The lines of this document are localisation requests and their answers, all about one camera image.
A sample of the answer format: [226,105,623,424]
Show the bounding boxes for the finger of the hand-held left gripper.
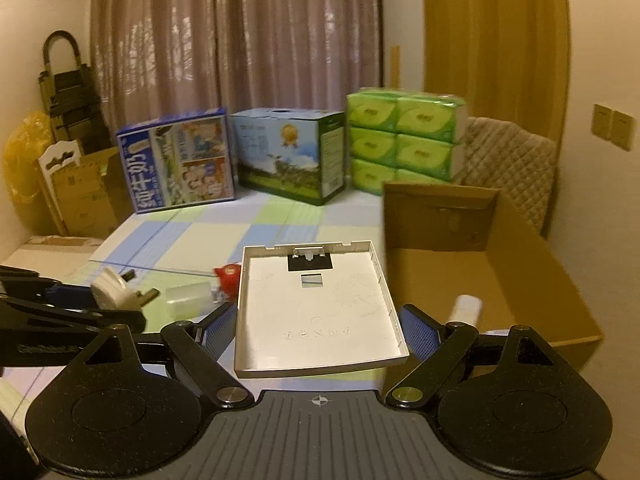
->
[0,296,147,335]
[0,266,98,307]

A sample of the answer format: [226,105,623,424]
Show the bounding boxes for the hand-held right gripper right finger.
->
[384,304,583,407]

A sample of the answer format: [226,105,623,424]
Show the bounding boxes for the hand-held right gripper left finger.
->
[50,304,256,408]

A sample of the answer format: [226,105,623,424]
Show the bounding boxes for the white plug adapter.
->
[90,266,162,322]

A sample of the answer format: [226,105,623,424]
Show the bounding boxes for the white square container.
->
[451,294,484,322]

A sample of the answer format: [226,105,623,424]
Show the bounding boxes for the red-hooded cat figurine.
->
[214,262,242,304]

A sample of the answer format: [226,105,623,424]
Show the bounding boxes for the white plastic panel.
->
[234,240,410,379]

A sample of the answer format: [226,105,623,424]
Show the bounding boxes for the cardboard box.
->
[382,182,605,376]

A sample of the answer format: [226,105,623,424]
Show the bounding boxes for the flattened cardboard boxes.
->
[50,147,134,239]

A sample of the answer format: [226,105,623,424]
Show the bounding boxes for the checked tablecloth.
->
[2,191,401,396]

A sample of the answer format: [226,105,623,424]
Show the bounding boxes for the white carved chair back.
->
[35,140,86,236]

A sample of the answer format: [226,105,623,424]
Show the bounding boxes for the yellow plastic bag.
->
[4,112,54,206]

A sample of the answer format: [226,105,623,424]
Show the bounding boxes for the blue milk carton box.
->
[116,107,236,216]

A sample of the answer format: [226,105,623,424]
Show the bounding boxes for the cow print milk box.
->
[229,107,347,206]

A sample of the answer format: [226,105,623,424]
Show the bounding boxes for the quilted beige chair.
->
[457,116,559,236]

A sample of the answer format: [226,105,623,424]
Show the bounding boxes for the black folding cart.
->
[39,31,114,154]

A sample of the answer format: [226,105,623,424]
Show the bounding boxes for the pack of green tissue packets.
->
[346,87,469,196]

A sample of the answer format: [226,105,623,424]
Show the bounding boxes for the wooden slat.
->
[389,45,401,106]

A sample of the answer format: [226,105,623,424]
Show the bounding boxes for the pink curtain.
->
[90,0,386,161]

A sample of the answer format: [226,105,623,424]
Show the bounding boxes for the wooden door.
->
[422,0,572,136]

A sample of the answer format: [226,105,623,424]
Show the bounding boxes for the wall switch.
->
[612,110,636,151]
[591,104,614,137]

